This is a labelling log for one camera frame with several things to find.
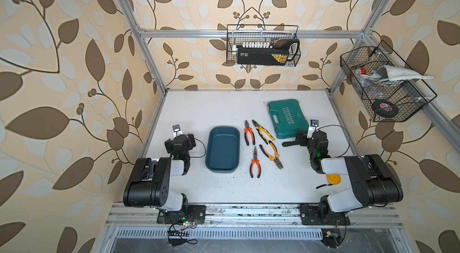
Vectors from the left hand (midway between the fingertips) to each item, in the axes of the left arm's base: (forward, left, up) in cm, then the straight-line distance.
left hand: (180, 135), depth 92 cm
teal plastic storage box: (-5, -22, -6) cm, 23 cm away
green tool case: (+13, -59, 0) cm, 60 cm away
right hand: (+3, -68, +1) cm, 68 cm away
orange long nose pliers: (-11, -39, -4) cm, 41 cm away
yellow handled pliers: (-10, -50, -5) cm, 51 cm away
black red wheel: (-1, -90, +26) cm, 94 cm away
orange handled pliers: (+8, -36, -6) cm, 37 cm away
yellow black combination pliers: (+5, -45, -5) cm, 45 cm away
